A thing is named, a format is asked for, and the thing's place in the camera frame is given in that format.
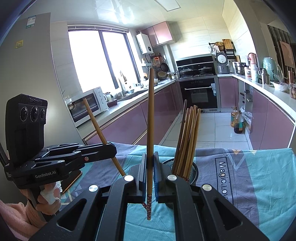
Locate bamboo chopstick red floral end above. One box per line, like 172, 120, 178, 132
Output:
83, 98, 126, 176

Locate green electric kettle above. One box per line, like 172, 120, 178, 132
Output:
263, 57, 284, 82

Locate white wall water heater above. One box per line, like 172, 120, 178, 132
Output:
136, 33, 154, 55

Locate teal grey tablecloth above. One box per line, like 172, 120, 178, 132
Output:
41, 141, 296, 241

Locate black built-in oven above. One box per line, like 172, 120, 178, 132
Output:
179, 75, 221, 113

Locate purple lower cabinets left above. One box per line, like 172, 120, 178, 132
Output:
95, 80, 183, 145

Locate grey refrigerator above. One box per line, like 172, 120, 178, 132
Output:
1, 13, 83, 149

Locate left hand with bandage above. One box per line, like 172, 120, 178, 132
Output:
20, 182, 61, 217

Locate cooking oil bottle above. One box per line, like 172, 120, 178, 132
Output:
230, 106, 238, 127

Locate steel pot on counter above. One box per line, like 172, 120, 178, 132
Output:
232, 61, 247, 75

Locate black camera box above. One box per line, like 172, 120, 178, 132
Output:
5, 94, 48, 167

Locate pink thermos jug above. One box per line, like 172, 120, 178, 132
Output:
248, 53, 258, 69

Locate dark soy sauce bottle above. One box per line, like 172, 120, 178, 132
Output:
234, 111, 244, 134

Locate smartphone on table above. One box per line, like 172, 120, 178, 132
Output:
61, 170, 82, 194

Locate wall shelf with boards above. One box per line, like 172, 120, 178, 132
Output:
209, 39, 240, 62

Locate purple cabinets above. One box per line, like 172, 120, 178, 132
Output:
95, 80, 183, 145
218, 77, 294, 150

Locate white microwave oven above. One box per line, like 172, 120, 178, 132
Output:
65, 87, 108, 127

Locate purple upper wall cabinet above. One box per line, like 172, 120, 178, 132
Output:
142, 22, 174, 47

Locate pink sleeve forearm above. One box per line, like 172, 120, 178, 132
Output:
1, 201, 46, 240

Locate plain dark bamboo chopstick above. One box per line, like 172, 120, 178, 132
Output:
178, 99, 188, 163

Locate black mesh utensil holder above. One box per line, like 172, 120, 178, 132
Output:
154, 157, 194, 210

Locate black range hood stove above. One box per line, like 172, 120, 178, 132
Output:
176, 54, 216, 78

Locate kitchen window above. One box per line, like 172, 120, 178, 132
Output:
68, 29, 140, 93

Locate purple lower cabinets right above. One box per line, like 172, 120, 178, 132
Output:
218, 77, 294, 150

